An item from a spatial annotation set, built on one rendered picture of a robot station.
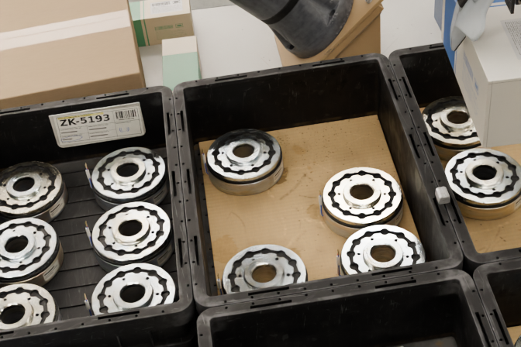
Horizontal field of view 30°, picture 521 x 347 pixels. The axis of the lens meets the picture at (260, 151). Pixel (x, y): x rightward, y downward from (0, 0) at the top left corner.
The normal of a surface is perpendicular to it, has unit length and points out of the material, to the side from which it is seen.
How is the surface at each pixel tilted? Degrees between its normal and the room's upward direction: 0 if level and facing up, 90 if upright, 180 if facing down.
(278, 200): 0
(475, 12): 58
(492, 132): 90
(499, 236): 0
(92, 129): 90
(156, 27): 90
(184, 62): 0
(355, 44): 90
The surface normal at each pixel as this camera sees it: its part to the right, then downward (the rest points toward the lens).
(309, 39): -0.22, 0.62
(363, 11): -0.75, -0.41
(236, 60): -0.09, -0.73
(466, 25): -0.89, -0.29
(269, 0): 0.11, 0.70
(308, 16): 0.05, 0.34
